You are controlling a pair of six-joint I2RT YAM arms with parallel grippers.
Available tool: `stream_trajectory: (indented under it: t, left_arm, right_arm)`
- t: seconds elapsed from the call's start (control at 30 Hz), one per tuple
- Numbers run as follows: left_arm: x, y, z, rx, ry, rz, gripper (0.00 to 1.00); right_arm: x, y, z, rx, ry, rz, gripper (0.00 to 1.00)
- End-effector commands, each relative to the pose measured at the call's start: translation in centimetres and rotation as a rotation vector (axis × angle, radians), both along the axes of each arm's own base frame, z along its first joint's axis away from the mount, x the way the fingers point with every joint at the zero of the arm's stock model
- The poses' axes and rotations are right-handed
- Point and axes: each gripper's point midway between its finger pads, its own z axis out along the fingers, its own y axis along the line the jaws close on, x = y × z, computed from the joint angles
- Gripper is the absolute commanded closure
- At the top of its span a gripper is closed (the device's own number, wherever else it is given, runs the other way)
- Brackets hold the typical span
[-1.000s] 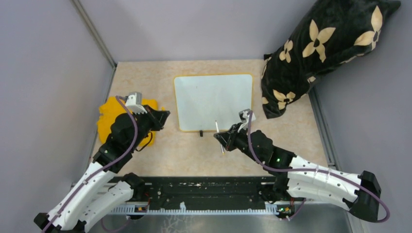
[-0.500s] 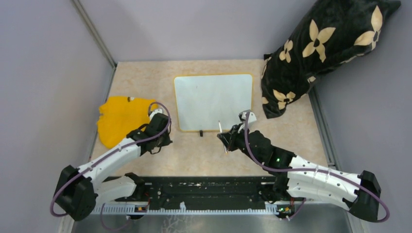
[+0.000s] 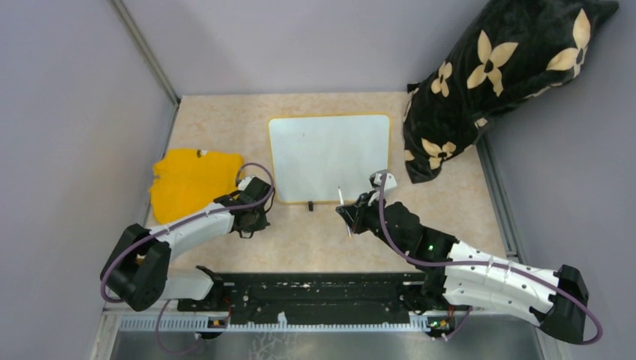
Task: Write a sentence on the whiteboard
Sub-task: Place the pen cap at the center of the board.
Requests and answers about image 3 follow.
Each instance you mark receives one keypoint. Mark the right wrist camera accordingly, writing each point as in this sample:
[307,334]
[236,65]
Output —
[381,181]

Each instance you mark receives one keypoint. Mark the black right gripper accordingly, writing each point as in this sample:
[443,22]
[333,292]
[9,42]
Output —
[355,214]

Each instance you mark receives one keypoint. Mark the white whiteboard yellow rim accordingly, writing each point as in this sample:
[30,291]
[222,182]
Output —
[327,158]

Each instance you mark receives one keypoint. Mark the white marker pen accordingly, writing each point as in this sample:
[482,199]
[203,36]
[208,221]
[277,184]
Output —
[345,214]

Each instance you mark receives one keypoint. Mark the black floral pillow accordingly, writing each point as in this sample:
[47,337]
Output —
[511,52]

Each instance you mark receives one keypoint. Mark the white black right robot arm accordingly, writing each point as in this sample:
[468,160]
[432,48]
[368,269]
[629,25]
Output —
[460,275]

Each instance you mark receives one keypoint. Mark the aluminium frame post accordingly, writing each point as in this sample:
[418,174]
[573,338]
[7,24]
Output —
[145,51]

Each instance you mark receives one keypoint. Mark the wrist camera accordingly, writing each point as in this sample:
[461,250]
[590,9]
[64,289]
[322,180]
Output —
[244,183]
[381,181]

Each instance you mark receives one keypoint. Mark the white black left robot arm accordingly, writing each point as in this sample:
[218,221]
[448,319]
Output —
[138,270]

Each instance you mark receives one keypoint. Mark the yellow folded cloth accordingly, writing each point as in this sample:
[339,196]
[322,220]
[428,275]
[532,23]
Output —
[187,179]

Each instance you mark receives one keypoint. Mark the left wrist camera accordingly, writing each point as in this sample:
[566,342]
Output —
[244,183]

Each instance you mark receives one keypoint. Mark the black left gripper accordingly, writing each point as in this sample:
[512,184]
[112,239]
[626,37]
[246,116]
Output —
[259,225]

